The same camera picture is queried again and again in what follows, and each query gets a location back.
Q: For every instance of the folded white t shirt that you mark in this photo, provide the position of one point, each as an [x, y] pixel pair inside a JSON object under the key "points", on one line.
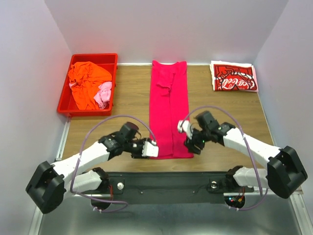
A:
{"points": [[216, 62]]}

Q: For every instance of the orange t shirt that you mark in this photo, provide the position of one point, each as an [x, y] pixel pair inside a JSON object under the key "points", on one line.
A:
{"points": [[83, 72]]}

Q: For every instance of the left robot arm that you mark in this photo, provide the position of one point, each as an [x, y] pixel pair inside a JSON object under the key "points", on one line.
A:
{"points": [[51, 183]]}

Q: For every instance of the aluminium frame rail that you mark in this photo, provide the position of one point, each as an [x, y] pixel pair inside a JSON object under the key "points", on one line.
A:
{"points": [[282, 172]]}

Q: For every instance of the light pink t shirt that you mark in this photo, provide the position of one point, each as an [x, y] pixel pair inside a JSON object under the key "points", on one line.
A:
{"points": [[91, 96]]}

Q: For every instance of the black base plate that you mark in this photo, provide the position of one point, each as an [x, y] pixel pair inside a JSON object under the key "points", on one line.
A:
{"points": [[172, 187]]}

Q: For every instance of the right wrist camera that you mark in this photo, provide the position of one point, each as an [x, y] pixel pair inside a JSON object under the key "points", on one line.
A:
{"points": [[184, 126]]}

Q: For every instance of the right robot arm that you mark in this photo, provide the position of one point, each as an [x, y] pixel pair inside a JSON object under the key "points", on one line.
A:
{"points": [[282, 170]]}

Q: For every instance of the magenta t shirt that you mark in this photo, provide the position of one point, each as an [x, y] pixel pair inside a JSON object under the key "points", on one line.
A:
{"points": [[168, 105]]}

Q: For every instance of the red plastic bin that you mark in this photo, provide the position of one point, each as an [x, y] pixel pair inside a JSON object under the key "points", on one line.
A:
{"points": [[67, 105]]}

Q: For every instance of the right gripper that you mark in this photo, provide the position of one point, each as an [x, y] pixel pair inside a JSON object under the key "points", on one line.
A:
{"points": [[190, 143]]}

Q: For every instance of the folded red coca-cola t shirt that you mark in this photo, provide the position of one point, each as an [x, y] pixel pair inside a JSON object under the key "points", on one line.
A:
{"points": [[233, 76]]}

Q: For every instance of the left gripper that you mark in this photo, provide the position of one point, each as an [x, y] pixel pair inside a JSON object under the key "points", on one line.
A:
{"points": [[139, 155]]}

